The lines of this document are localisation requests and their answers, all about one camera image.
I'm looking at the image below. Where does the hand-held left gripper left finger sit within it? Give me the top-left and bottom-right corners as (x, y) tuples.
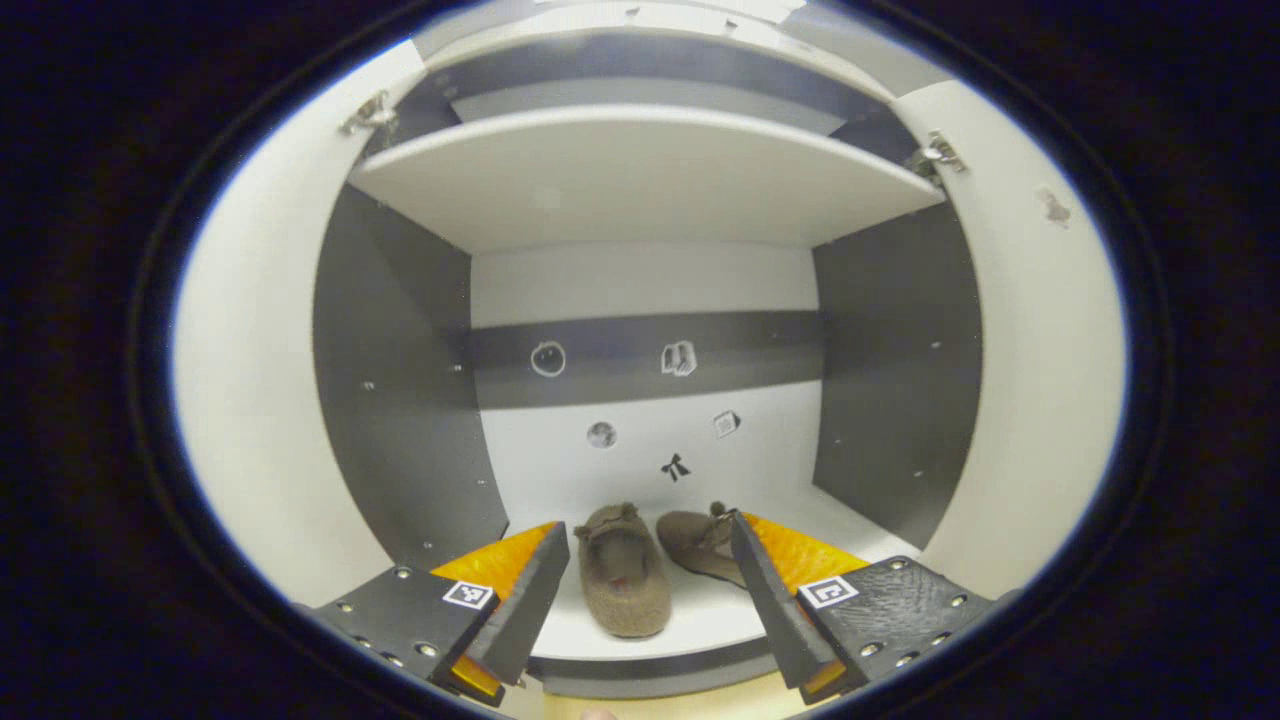
(298, 520), (572, 708)

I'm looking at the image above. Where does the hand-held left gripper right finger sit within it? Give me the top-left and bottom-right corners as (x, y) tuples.
(730, 512), (1003, 701)

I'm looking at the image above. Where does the brown fuzzy shoe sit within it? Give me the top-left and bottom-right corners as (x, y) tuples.
(575, 503), (673, 639)
(655, 502), (747, 589)

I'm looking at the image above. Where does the white shoe cabinet door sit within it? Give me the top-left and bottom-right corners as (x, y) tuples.
(172, 40), (431, 606)
(890, 80), (1127, 601)

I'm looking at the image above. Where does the white shoe cabinet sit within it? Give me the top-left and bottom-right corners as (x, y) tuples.
(310, 0), (986, 701)

